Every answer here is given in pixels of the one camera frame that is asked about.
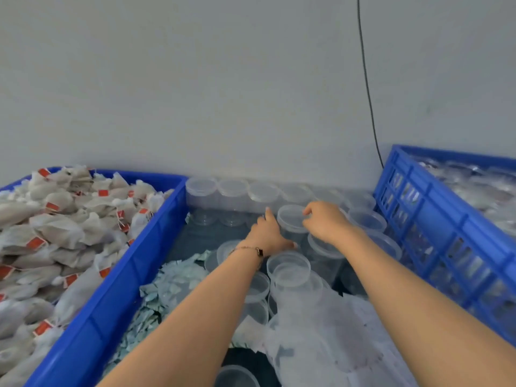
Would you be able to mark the blue slatted crate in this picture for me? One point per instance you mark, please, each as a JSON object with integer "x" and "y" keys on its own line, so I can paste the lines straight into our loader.
{"x": 427, "y": 213}

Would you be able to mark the pile of tea bags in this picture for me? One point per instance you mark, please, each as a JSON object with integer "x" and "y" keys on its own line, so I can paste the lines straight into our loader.
{"x": 56, "y": 237}

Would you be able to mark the group of lidded jars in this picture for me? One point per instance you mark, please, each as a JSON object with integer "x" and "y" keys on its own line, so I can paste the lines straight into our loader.
{"x": 234, "y": 193}

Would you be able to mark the person's left forearm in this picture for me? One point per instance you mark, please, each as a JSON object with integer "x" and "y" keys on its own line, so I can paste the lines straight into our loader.
{"x": 185, "y": 334}

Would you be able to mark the pile of white label papers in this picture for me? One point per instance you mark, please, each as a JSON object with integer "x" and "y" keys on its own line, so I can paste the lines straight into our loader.
{"x": 322, "y": 342}

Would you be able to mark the clear jar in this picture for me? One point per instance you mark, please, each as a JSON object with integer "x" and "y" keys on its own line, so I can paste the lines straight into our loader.
{"x": 290, "y": 217}

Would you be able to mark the blue plastic tray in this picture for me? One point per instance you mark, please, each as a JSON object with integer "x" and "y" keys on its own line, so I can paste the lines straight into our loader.
{"x": 121, "y": 302}

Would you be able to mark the person's right hand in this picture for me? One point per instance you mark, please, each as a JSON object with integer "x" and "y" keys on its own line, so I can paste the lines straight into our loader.
{"x": 330, "y": 221}

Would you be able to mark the pile of green desiccant packets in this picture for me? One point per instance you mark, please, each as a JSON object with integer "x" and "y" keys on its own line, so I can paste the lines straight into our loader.
{"x": 169, "y": 286}

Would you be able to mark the person's right forearm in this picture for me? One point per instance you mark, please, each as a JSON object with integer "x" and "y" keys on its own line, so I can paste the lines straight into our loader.
{"x": 419, "y": 310}

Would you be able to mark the person's left hand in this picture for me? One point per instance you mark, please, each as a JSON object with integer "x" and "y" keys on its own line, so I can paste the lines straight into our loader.
{"x": 268, "y": 237}

